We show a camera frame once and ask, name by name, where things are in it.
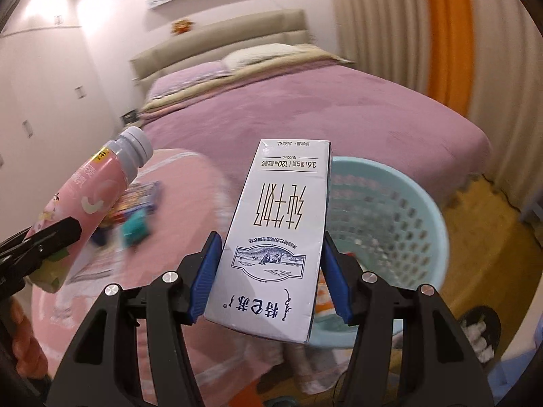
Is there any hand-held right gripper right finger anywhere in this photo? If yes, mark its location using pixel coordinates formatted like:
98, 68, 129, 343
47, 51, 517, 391
320, 231, 495, 407

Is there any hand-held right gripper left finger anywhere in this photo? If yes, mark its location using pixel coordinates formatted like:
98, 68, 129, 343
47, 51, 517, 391
49, 231, 223, 407

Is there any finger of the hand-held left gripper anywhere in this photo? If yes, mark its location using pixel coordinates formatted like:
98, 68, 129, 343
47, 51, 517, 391
0, 216, 82, 295

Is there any pink drink bottle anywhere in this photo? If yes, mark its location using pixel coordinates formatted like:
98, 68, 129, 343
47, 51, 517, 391
23, 126, 154, 293

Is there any white milk carton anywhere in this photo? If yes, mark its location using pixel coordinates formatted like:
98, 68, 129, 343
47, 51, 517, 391
203, 138, 334, 343

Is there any light blue plastic basket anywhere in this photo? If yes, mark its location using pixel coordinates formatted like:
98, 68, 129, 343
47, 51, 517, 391
314, 156, 450, 348

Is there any orange cloth in basket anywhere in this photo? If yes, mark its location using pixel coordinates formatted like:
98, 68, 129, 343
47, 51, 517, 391
317, 277, 340, 308

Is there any pink elephant print blanket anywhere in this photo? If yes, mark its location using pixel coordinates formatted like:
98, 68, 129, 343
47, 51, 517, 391
32, 148, 353, 407

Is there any teal small box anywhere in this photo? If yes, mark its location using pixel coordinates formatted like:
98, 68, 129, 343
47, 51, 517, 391
122, 214, 149, 247

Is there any colourful snack packet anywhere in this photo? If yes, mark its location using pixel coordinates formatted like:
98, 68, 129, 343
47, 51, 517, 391
112, 181, 164, 217

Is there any white wardrobe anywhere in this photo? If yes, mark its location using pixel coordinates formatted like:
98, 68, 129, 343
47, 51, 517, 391
0, 25, 141, 238

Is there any black patterned slipper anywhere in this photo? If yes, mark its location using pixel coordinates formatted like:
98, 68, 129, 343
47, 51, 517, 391
460, 305, 501, 363

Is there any purple bedspread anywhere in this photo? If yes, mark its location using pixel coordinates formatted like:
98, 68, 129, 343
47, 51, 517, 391
140, 57, 493, 221

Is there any purple pillow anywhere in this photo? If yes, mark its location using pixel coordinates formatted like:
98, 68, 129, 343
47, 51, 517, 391
146, 61, 230, 98

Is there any white dotted pillow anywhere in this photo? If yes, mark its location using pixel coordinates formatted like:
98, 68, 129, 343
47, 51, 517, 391
223, 44, 315, 73

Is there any beige bed headboard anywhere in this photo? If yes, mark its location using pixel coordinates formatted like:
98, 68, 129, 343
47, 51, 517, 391
129, 9, 308, 98

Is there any orange plush toy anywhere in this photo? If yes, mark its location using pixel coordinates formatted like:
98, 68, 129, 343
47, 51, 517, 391
170, 19, 195, 37

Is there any beige curtain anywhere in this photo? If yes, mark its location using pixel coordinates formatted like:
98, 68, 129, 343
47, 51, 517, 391
464, 0, 543, 187
329, 0, 429, 94

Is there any orange curtain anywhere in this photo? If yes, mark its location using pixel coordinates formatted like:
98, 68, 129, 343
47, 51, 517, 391
422, 0, 473, 115

